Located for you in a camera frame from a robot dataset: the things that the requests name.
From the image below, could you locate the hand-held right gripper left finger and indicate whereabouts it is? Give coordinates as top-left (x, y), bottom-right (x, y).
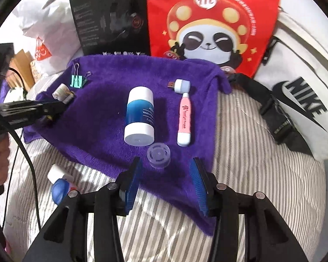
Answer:
top-left (22, 157), bottom-right (143, 262)

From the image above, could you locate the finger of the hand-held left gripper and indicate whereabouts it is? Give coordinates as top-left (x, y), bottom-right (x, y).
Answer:
top-left (0, 96), bottom-right (73, 129)

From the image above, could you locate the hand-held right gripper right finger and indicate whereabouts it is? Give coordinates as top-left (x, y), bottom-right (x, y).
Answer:
top-left (189, 157), bottom-right (309, 262)

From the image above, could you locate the small beige cylinder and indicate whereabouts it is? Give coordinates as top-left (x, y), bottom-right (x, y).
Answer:
top-left (52, 84), bottom-right (75, 105)

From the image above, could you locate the clear plastic cap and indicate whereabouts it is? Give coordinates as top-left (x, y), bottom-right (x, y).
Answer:
top-left (147, 141), bottom-right (172, 170)

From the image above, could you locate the pink and white pen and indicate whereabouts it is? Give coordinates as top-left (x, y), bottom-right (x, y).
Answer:
top-left (177, 92), bottom-right (193, 147)

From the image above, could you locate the white and blue bottle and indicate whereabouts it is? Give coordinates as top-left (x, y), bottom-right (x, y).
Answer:
top-left (124, 86), bottom-right (155, 146)

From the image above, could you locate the wooden cabinet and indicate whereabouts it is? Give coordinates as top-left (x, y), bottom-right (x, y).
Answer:
top-left (5, 49), bottom-right (36, 92)

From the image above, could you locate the small patterned box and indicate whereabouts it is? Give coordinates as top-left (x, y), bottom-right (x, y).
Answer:
top-left (30, 60), bottom-right (41, 81)

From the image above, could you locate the green binder clip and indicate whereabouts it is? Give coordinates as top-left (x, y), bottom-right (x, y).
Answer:
top-left (70, 63), bottom-right (93, 88)

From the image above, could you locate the white plastic shopping bag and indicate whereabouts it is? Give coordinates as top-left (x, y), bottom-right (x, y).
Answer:
top-left (9, 0), bottom-right (84, 77)

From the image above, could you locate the purple fleece towel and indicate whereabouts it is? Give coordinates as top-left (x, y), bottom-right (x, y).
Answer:
top-left (22, 55), bottom-right (233, 236)

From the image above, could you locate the striped bed sheet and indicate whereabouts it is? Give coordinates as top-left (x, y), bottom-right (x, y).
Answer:
top-left (0, 74), bottom-right (327, 262)

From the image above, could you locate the blue and white inhaler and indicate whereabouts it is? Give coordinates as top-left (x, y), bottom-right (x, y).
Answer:
top-left (47, 164), bottom-right (78, 205)

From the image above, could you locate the small white USB light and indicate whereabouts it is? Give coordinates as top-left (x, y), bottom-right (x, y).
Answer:
top-left (168, 79), bottom-right (190, 93)

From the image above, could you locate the black cardboard box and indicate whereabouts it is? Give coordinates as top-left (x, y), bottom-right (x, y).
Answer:
top-left (68, 0), bottom-right (151, 56)

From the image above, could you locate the white canvas bag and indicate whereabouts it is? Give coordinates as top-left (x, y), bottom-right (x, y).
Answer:
top-left (253, 5), bottom-right (328, 161)

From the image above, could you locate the red panda print bag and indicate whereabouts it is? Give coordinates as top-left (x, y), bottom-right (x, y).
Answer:
top-left (146, 0), bottom-right (283, 78)

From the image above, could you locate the black cable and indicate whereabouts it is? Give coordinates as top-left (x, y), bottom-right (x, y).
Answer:
top-left (0, 65), bottom-right (41, 235)

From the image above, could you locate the black bag strap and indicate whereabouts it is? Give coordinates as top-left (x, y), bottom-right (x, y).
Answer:
top-left (227, 72), bottom-right (313, 156)

